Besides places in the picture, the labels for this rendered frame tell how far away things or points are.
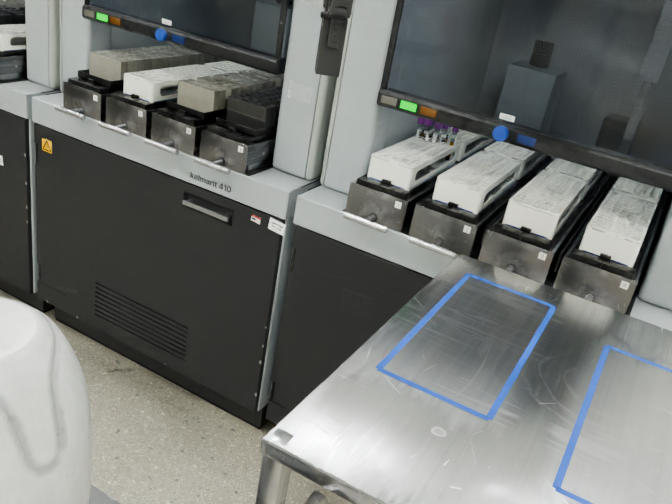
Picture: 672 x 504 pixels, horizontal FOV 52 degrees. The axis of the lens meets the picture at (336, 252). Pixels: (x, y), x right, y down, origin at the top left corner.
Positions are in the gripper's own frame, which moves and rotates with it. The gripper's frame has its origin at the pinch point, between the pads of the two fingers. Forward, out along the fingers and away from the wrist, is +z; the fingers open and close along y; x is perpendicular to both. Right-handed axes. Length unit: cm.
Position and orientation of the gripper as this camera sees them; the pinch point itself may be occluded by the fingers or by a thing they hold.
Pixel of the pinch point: (330, 46)
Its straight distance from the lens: 88.1
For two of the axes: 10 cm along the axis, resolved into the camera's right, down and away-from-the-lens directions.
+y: 1.2, 4.5, -8.8
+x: 9.8, 0.9, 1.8
